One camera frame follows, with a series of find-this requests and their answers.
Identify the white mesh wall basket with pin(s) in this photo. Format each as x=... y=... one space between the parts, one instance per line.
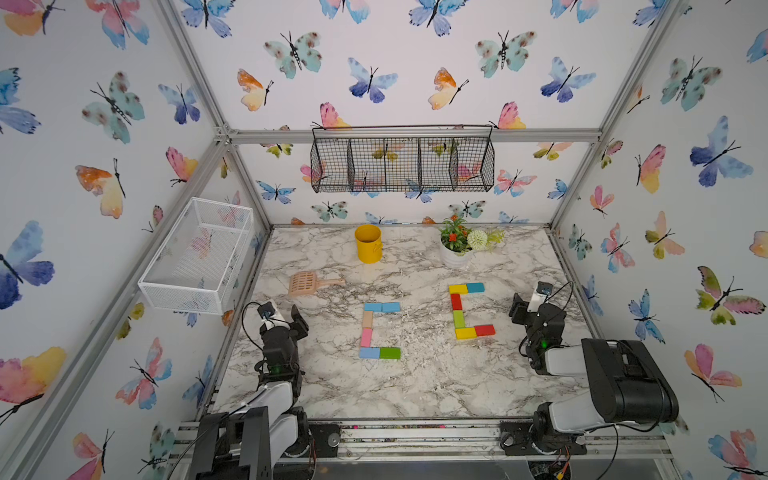
x=195 y=266

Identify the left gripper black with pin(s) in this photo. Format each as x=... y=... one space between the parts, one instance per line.
x=297 y=326

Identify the pink plastic scoop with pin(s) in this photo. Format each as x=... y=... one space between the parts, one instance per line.
x=306 y=283

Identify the lime green block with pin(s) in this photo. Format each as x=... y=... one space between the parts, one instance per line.
x=459 y=319

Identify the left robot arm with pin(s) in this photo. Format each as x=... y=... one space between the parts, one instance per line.
x=270 y=436

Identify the aluminium front rail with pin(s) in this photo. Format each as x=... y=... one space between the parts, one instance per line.
x=472 y=439

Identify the potted flower plant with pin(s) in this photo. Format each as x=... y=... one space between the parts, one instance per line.
x=459 y=242

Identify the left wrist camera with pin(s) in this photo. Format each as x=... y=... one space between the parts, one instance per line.
x=269 y=316

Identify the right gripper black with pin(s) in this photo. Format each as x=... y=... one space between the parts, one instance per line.
x=518 y=310

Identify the pink block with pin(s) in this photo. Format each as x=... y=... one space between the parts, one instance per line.
x=366 y=337

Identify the dark green block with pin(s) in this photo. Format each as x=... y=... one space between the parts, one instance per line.
x=389 y=353

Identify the red block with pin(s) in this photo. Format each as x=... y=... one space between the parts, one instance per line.
x=456 y=302
x=485 y=330

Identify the yellow block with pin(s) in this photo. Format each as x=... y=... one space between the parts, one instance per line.
x=466 y=333
x=459 y=289

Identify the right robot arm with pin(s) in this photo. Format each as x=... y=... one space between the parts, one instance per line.
x=625 y=385

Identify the teal block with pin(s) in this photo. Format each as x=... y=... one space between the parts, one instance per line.
x=475 y=287

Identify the yellow cup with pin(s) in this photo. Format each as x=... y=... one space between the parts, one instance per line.
x=369 y=243

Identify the black wire wall basket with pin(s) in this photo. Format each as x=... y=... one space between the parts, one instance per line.
x=401 y=159

